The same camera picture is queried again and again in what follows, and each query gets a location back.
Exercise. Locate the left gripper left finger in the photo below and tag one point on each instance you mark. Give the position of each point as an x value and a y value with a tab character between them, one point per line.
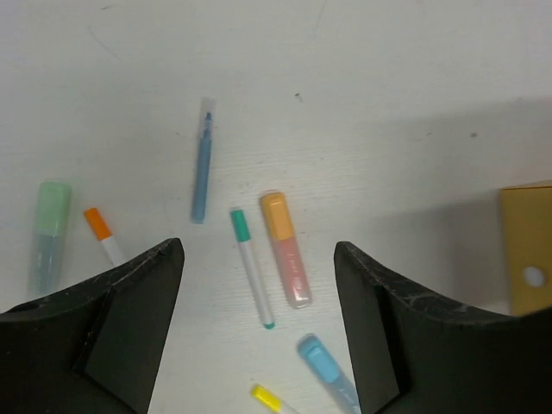
94	347

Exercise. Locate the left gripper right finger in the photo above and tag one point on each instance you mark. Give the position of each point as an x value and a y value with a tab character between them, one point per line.
414	350

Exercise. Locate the blue pen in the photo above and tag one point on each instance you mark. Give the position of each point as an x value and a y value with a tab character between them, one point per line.
200	189

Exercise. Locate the blue highlighter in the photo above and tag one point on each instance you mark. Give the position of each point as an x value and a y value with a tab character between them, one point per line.
329	373

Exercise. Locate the green highlighter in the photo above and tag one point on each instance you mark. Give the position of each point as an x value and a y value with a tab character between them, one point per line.
49	235

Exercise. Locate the orange cap pen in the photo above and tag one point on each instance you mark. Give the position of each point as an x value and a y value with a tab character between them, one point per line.
104	235

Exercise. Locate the yellow cap pen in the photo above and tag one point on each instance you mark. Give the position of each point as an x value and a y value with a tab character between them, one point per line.
272	402

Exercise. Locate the stacked drawer box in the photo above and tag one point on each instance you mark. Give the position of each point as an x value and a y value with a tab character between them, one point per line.
526	224

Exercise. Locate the teal cap pen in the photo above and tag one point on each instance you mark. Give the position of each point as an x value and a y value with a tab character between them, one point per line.
252	269

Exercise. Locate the orange pink highlighter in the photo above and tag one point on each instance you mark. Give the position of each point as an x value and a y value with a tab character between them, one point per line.
285	247

